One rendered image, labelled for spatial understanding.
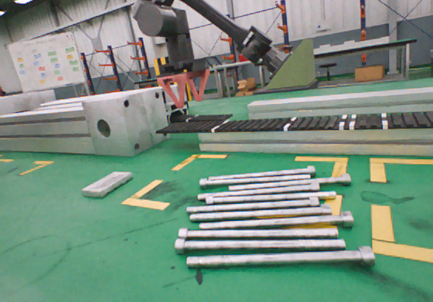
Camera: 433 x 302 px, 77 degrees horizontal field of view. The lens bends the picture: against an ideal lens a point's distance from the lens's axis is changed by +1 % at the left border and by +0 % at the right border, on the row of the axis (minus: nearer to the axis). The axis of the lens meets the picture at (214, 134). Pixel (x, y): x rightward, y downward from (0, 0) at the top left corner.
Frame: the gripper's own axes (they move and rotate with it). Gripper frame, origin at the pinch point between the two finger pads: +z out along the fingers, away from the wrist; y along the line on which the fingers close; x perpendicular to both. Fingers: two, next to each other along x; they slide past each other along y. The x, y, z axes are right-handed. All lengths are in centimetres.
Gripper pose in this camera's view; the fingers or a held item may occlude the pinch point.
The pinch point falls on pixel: (189, 101)
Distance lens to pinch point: 64.7
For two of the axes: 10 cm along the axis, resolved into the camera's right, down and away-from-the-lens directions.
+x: 8.6, -0.1, -5.1
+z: 1.6, 9.5, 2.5
